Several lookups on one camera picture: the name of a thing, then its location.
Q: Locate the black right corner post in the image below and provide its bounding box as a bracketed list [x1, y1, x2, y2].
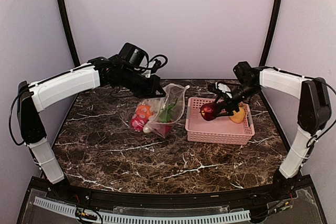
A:
[259, 0, 281, 67]

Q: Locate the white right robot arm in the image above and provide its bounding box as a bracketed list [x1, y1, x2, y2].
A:
[208, 61, 333, 179]

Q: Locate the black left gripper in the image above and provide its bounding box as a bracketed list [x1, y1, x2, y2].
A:
[120, 67, 166, 98]

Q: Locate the red toy pomegranate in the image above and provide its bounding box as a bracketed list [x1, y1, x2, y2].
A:
[155, 123, 172, 138]

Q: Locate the black corner frame post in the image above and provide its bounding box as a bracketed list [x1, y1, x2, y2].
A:
[57, 0, 80, 67]

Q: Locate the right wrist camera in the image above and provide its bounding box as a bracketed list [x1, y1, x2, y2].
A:
[233, 61, 253, 83]

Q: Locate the yellow toy pear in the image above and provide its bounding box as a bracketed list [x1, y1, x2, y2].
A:
[229, 106, 246, 124]

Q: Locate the pink perforated plastic basket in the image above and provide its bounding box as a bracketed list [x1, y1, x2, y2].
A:
[185, 97, 255, 145]

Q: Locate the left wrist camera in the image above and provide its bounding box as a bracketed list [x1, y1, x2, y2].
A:
[119, 42, 149, 66]

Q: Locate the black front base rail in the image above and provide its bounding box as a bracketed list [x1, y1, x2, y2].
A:
[17, 175, 327, 223]

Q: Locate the orange toy fruit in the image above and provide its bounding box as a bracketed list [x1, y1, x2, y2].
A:
[135, 104, 154, 119]

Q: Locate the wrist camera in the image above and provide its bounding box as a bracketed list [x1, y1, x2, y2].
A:
[119, 42, 149, 66]
[233, 61, 253, 83]

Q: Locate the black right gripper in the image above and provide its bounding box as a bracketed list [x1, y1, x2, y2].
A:
[213, 82, 259, 116]

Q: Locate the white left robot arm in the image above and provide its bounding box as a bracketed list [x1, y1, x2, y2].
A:
[10, 55, 167, 201]

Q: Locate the clear zip top bag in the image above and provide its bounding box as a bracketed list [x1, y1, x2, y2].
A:
[130, 83, 190, 138]

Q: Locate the white slotted cable duct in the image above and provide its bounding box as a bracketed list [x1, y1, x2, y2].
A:
[33, 196, 251, 223]

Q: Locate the white toy cabbage with leaves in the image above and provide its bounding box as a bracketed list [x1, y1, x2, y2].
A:
[143, 99, 162, 134]

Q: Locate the dark purple toy vegetable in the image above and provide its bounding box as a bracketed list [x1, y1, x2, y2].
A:
[200, 103, 217, 121]

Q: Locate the white toy radish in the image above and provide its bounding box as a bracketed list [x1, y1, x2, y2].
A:
[159, 98, 178, 123]

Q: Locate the red toy apple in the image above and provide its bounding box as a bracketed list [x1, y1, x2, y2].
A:
[130, 116, 148, 132]

